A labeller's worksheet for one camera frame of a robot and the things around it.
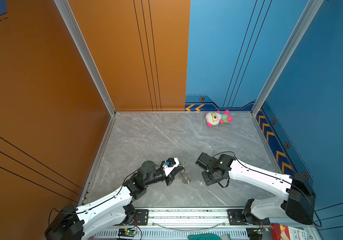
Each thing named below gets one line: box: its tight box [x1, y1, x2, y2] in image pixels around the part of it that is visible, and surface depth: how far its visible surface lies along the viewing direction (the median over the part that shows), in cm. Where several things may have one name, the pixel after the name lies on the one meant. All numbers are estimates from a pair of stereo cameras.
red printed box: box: [270, 223, 309, 240], surface depth 67 cm
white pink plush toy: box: [204, 110, 233, 127], surface depth 111 cm
